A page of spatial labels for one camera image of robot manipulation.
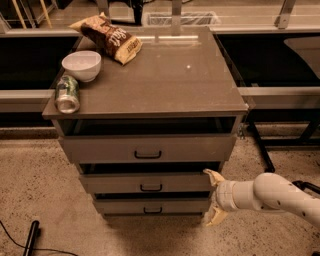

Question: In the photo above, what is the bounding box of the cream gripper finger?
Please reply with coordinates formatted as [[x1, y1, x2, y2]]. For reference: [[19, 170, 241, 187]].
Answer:
[[204, 204, 228, 226], [203, 169, 225, 187]]

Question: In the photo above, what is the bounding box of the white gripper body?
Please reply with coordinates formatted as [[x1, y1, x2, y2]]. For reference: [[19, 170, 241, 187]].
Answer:
[[216, 180, 238, 212]]

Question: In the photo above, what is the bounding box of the grey bottom drawer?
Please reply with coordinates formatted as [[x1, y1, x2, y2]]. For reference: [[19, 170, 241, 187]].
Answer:
[[93, 191, 210, 216]]

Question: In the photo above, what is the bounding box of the grey drawer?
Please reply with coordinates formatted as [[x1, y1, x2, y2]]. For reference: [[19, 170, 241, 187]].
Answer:
[[53, 116, 240, 164], [80, 162, 220, 194], [93, 191, 210, 216]]

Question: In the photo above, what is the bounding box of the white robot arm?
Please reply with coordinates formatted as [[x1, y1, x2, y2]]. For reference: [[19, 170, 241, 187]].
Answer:
[[204, 169, 320, 228]]

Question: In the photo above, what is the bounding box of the grey top drawer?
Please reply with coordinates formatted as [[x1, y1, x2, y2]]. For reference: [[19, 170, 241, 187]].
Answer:
[[53, 116, 240, 164]]

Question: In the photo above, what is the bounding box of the grey drawer cabinet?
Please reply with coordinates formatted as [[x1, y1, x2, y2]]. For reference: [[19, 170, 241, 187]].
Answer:
[[42, 25, 250, 220]]

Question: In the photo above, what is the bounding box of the grey middle drawer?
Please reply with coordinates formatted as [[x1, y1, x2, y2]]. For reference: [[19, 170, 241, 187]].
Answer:
[[80, 162, 220, 194]]

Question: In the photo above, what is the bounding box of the black caster leg right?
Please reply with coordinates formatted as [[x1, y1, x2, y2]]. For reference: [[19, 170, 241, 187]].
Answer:
[[293, 180, 320, 195]]

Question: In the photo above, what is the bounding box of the brown chip bag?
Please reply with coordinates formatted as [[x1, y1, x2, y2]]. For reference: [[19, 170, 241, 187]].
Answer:
[[70, 12, 142, 65]]

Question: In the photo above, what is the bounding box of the green soda can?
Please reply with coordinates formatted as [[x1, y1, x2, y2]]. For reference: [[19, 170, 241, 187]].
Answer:
[[55, 75, 80, 114]]

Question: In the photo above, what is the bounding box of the white bowl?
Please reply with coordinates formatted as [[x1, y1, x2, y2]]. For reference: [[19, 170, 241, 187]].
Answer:
[[62, 50, 102, 82]]

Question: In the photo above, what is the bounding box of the black stand leg left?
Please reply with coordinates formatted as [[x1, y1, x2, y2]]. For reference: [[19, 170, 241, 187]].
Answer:
[[23, 220, 40, 256]]

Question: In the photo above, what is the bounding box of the black table leg frame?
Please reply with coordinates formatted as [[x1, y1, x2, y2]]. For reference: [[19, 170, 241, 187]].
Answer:
[[247, 119, 320, 173]]

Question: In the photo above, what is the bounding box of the wire mesh basket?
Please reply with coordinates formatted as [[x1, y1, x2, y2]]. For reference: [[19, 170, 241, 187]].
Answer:
[[142, 11, 222, 26]]

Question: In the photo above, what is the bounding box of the black cable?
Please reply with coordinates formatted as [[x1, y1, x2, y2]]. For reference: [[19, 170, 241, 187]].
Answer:
[[0, 219, 79, 256]]

